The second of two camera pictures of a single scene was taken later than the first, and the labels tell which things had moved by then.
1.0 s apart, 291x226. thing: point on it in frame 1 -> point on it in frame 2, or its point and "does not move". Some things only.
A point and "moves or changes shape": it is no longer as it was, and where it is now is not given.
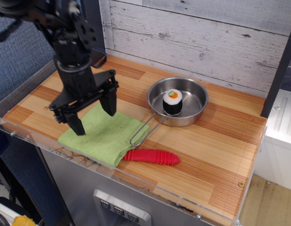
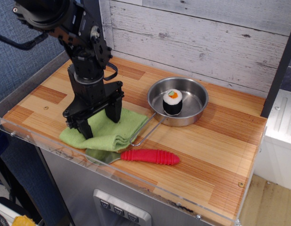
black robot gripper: (83, 89) -> (90, 93)
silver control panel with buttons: (113, 211) does not move
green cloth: (107, 138) moves or changes shape
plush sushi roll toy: (172, 102) does not move
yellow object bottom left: (23, 221) does not move
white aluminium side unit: (276, 163) does not move
